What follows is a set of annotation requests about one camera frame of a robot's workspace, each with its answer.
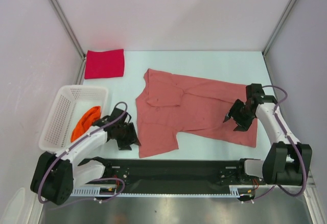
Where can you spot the salmon pink t shirt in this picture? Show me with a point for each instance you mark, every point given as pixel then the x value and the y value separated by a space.
pixel 172 103

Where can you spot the folded red t shirt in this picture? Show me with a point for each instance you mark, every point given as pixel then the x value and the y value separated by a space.
pixel 107 64

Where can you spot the orange t shirt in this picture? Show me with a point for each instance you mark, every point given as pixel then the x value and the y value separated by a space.
pixel 85 122

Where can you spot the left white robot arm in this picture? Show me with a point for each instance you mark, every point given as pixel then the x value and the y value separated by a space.
pixel 57 174

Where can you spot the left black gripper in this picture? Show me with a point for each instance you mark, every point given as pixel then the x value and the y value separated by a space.
pixel 132 138

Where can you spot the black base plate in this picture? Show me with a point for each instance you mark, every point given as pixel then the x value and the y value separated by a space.
pixel 180 177

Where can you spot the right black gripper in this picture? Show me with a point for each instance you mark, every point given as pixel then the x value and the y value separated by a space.
pixel 243 125

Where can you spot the white plastic basket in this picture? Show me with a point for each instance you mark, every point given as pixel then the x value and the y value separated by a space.
pixel 70 104

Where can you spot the left aluminium frame post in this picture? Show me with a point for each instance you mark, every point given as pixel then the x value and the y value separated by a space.
pixel 67 27

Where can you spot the right aluminium frame post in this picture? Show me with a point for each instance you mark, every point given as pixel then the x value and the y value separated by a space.
pixel 282 20

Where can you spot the aluminium frame post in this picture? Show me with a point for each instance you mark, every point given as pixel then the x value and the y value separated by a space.
pixel 67 27
pixel 282 20

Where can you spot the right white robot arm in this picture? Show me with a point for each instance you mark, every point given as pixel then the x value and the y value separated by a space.
pixel 288 160

